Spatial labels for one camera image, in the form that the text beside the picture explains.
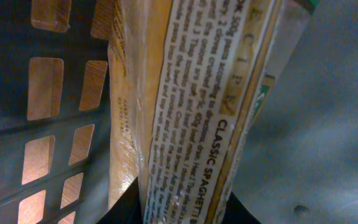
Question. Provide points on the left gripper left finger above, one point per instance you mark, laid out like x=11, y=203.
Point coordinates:
x=127, y=210

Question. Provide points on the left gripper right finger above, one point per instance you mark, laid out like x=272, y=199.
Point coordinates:
x=236, y=213

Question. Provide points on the spaghetti pack orange ends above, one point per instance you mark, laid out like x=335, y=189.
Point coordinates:
x=188, y=78

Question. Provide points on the grey plastic basket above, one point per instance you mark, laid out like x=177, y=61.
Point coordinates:
x=299, y=163

